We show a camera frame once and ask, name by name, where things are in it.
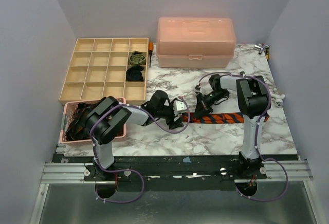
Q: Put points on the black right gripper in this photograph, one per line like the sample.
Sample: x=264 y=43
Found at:
x=202 y=104

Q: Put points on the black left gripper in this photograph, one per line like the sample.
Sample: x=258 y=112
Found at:
x=173 y=124

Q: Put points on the orange navy striped tie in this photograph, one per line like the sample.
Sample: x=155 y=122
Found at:
x=224 y=118

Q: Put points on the pink plastic basket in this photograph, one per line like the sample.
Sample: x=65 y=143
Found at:
x=69 y=111

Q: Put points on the pink plastic storage box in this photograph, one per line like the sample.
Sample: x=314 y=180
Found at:
x=195 y=42

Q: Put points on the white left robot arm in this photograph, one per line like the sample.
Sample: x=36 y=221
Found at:
x=142 y=115

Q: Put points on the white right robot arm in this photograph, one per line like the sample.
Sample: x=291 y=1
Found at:
x=253 y=98

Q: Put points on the pile of patterned ties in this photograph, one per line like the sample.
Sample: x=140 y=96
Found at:
x=76 y=129

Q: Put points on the rolled black tie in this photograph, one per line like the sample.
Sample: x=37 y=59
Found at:
x=134 y=74

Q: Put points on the rolled green tie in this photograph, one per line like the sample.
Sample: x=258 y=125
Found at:
x=137 y=58

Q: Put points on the white plastic fitting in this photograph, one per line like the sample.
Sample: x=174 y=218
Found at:
x=278 y=99

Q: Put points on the wooden compartment tray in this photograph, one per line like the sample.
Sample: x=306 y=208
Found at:
x=98 y=69

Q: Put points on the silver socket tool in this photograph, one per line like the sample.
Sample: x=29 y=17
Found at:
x=261 y=48

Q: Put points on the yellow black tool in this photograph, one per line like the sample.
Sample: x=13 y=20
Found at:
x=267 y=53

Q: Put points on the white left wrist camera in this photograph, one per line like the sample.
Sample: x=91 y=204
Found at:
x=179 y=107

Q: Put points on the black mounting rail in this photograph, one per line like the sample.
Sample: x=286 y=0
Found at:
x=169 y=173

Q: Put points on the orange handled screwdriver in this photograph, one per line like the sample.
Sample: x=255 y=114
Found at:
x=150 y=51

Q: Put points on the aluminium extrusion frame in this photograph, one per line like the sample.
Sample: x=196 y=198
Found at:
x=281 y=168

